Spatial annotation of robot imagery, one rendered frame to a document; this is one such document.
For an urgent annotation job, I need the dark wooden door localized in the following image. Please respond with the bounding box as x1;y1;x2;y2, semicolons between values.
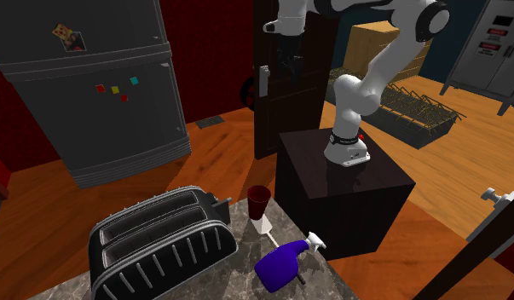
251;0;342;161

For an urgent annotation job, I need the tan wooden box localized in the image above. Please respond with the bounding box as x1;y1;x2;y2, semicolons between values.
343;21;433;84

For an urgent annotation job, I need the grey floor vent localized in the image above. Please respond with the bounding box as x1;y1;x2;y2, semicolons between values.
193;114;227;130

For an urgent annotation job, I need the dark red cup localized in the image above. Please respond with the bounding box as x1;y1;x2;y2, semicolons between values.
246;185;273;222

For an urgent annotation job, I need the dark robot stand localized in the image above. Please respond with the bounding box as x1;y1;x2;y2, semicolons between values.
274;127;416;262

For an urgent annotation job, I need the white spatula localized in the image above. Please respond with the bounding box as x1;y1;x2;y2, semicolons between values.
250;217;308;286

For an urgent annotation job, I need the grey metal cabinet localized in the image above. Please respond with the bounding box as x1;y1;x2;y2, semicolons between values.
439;0;514;117

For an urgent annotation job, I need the dark grey fridge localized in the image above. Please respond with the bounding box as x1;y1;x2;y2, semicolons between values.
0;0;193;190

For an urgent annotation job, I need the blue spray bottle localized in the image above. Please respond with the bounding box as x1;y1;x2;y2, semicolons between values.
254;231;327;294

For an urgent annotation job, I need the black silver toaster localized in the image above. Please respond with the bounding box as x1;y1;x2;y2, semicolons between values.
88;185;240;300

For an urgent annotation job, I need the dark wire rack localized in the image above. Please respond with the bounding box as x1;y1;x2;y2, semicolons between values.
326;66;468;151

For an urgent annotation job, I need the grey door with handle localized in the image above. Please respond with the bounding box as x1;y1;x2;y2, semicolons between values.
413;187;514;300

